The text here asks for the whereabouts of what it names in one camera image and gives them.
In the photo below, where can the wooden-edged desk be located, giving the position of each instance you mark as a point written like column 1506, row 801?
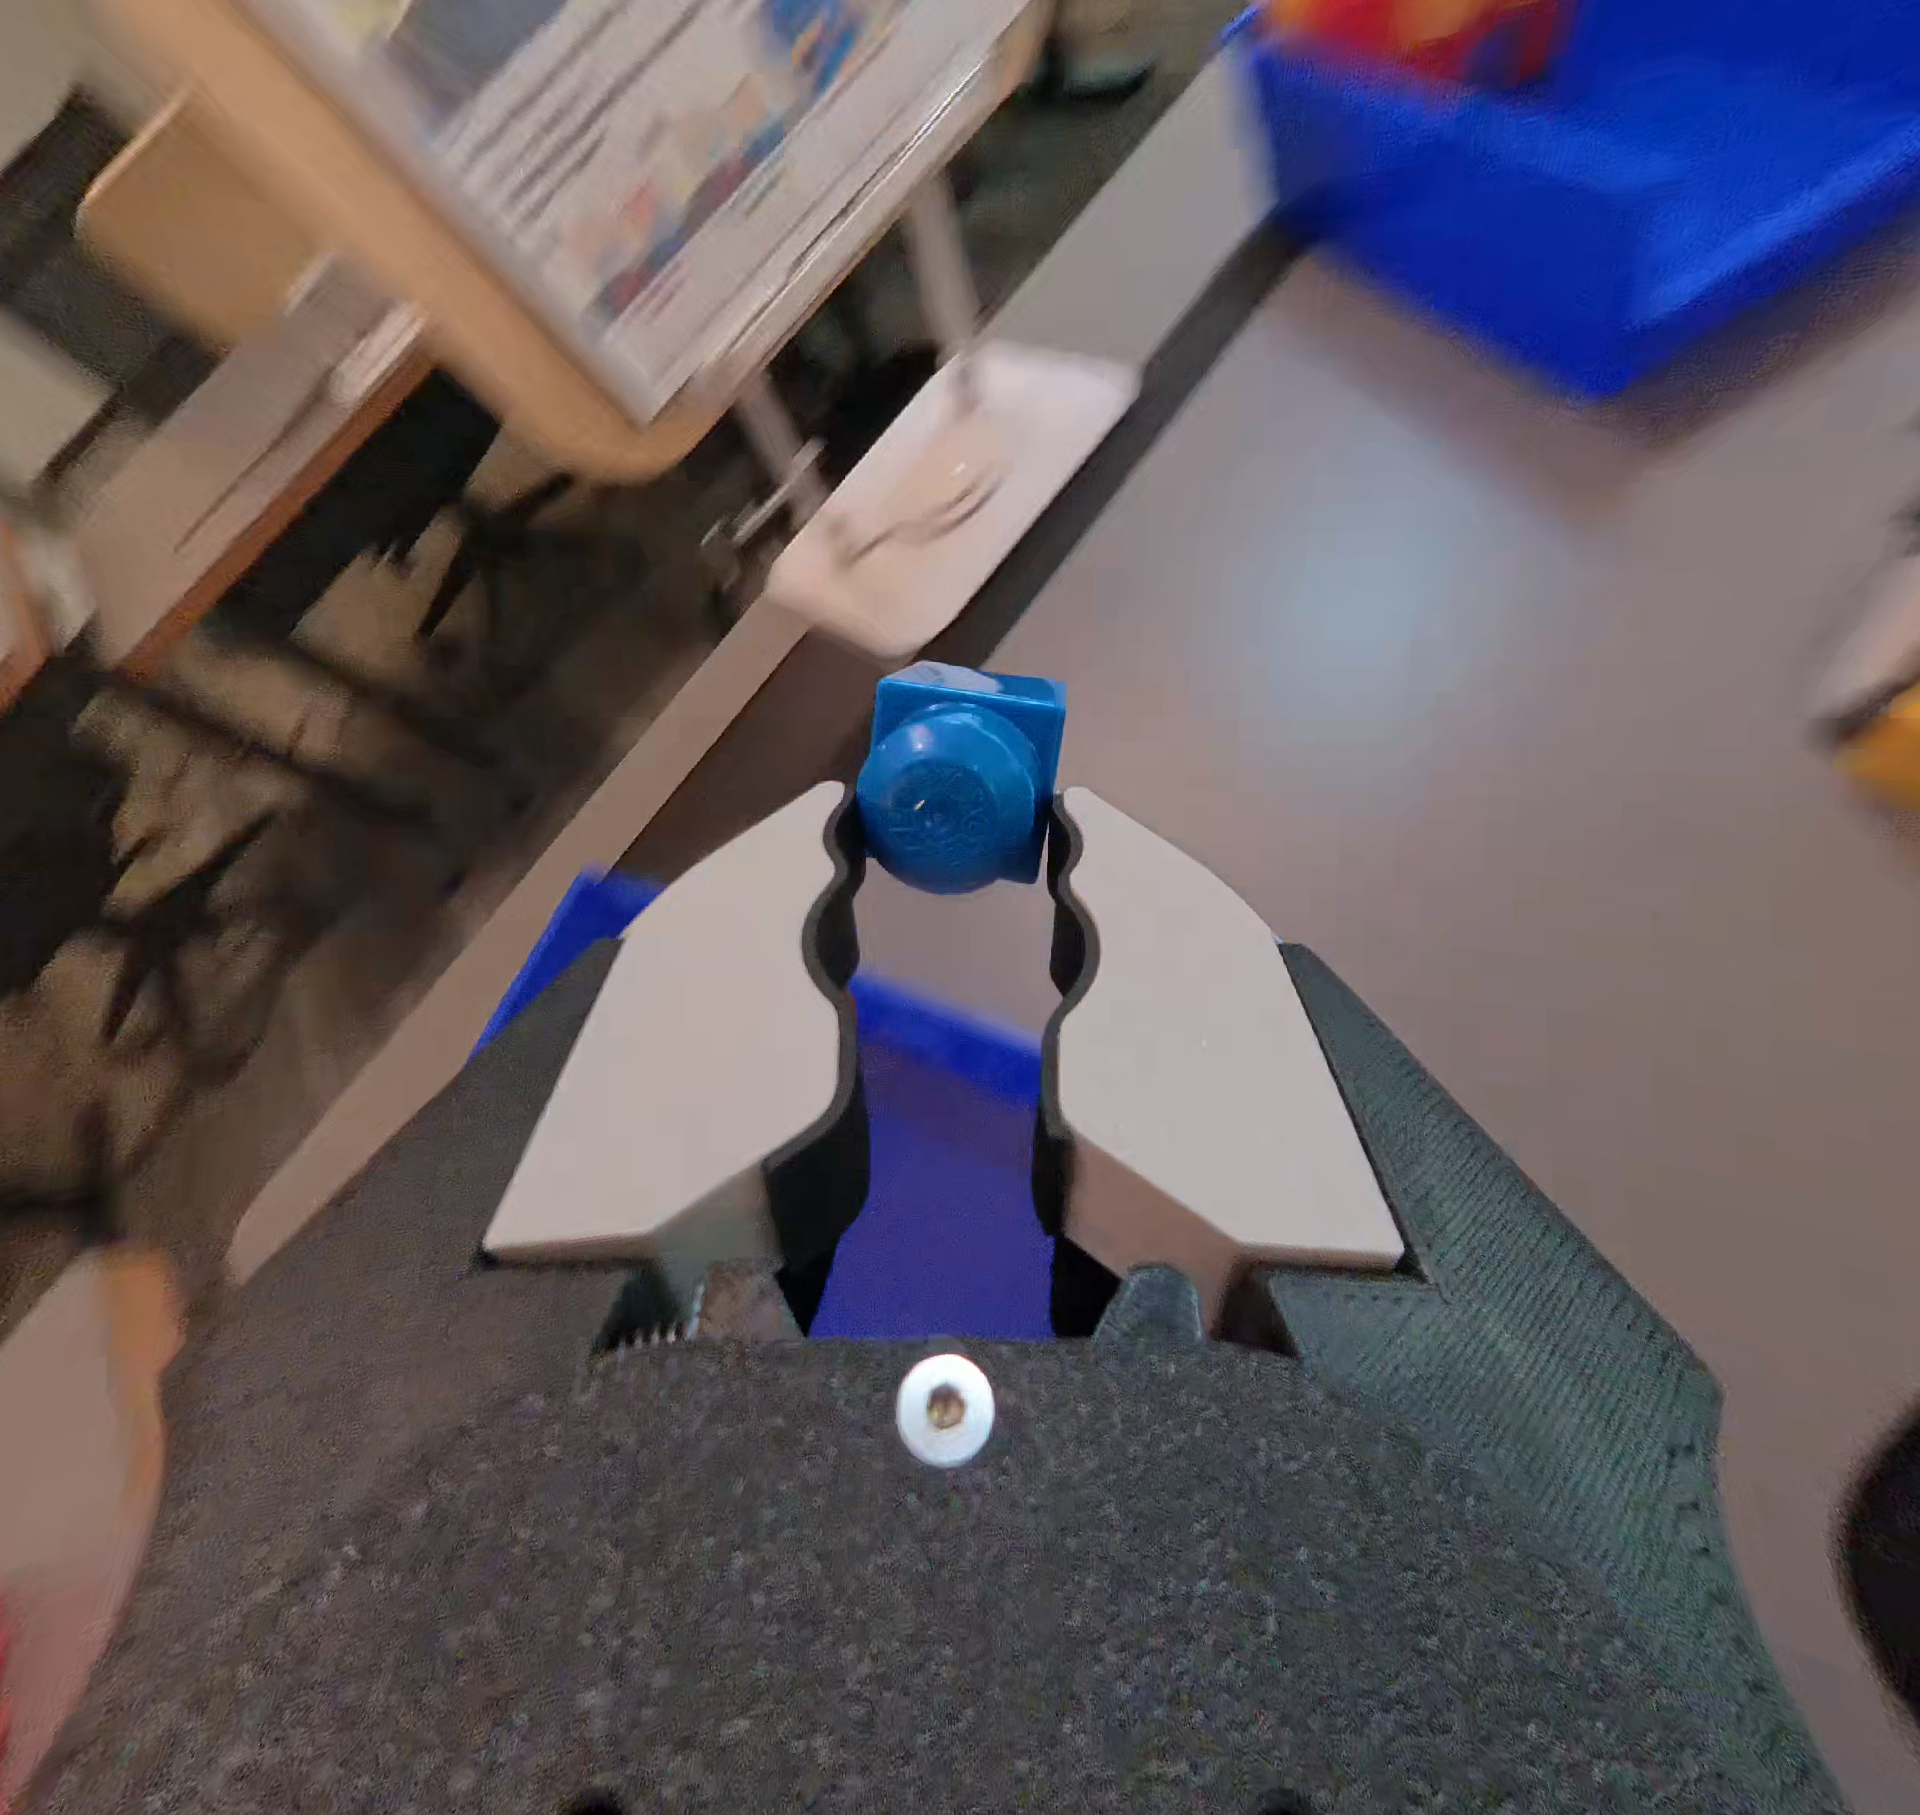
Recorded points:
column 227, row 450

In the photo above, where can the blue mega block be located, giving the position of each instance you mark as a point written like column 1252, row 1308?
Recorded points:
column 945, row 795

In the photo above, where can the black textured pad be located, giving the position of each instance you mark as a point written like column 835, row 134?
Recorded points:
column 1889, row 1558

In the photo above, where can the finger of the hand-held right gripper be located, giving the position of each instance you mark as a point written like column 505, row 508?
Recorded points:
column 1875, row 646

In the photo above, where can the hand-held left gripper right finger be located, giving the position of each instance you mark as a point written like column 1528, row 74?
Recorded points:
column 1217, row 1079

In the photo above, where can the printed instruction sheet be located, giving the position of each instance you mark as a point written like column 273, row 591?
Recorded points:
column 674, row 90

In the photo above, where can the yellow mega block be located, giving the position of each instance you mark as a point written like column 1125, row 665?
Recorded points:
column 1889, row 759

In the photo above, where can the blue plastic bin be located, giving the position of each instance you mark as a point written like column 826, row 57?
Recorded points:
column 1577, row 210
column 945, row 1171

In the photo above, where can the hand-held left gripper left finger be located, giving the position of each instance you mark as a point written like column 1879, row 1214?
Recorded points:
column 659, row 1079

